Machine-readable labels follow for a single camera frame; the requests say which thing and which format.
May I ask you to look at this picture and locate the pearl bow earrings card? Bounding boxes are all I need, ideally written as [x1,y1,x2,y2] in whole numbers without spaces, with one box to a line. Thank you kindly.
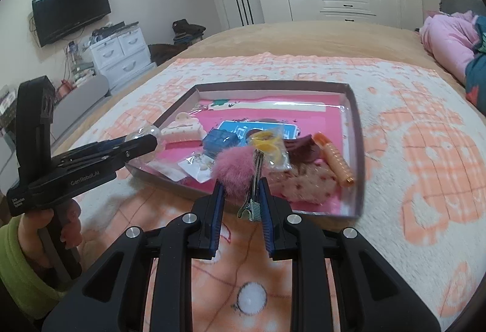
[178,154,219,183]

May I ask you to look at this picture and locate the dark brown cloth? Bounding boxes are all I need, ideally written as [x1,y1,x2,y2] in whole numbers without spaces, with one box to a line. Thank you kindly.
[147,44,188,65]

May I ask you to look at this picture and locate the pink padded jacket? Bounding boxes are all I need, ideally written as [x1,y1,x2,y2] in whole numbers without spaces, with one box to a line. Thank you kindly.
[419,11,481,84]

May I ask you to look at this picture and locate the yellow hair ties bag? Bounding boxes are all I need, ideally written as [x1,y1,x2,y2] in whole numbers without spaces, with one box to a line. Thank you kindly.
[248,129,293,169]

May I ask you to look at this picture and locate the person's left forearm green sleeve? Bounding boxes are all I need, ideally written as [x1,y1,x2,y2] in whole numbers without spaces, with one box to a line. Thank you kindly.
[0,216,73,321]

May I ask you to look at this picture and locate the dark red headband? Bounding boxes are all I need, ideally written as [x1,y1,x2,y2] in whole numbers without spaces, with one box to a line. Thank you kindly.
[283,134,323,164]

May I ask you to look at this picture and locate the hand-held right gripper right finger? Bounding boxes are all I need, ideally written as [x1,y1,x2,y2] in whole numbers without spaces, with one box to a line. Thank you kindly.
[259,177,441,332]

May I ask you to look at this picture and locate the pink pompom hair clip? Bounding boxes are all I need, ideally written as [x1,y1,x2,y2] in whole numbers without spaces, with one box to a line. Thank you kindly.
[210,148,266,222]

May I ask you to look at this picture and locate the brown folded clothes pile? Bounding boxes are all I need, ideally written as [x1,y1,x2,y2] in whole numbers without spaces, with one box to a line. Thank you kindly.
[172,19,206,44]

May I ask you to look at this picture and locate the brown cardboard box pink lining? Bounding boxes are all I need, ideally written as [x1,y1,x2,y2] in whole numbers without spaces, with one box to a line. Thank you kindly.
[125,81,366,219]

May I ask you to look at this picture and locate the bed with tan sheet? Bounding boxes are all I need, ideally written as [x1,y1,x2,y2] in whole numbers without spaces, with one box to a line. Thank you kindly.
[49,21,486,332]

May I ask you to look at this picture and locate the person's left hand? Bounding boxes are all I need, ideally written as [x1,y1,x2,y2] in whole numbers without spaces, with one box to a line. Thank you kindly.
[17,199,82,279]

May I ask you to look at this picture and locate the orange hair roller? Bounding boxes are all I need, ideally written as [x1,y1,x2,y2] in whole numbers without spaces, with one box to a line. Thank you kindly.
[313,133,355,188]

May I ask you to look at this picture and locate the grey pillow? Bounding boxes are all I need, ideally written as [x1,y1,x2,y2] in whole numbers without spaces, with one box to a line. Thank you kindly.
[438,0,486,16]

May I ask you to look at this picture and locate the white hair claw clip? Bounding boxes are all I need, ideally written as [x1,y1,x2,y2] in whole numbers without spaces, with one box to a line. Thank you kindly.
[161,112,207,145]

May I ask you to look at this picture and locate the blue floral quilt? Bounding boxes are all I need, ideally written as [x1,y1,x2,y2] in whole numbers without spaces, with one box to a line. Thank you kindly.
[465,15,486,107]

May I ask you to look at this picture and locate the blue foil packet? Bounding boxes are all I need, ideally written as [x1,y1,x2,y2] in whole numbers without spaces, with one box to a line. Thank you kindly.
[202,129,247,158]

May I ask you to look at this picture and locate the white plastic drawer unit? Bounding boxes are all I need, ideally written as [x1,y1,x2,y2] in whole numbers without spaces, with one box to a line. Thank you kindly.
[89,29,150,90]

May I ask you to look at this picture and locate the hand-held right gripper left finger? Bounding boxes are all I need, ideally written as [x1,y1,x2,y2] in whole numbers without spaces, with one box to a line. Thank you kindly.
[41,181,228,332]

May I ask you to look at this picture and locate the grey chair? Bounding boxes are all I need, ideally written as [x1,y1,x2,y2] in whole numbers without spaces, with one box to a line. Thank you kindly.
[51,74,111,143]

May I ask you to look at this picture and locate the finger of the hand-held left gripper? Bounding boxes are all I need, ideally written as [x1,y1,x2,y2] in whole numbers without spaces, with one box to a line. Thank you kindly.
[108,135,159,168]
[89,138,130,155]

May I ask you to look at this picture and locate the clutter on drawer unit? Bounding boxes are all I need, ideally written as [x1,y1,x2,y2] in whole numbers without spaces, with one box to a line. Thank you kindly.
[91,22,139,42]

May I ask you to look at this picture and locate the black wall television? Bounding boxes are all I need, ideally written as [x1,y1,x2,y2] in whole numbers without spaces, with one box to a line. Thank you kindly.
[31,0,111,47]

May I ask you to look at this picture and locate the pink polka dot scrunchie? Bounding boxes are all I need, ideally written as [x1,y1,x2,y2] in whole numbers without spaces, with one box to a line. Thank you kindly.
[266,161,338,205]

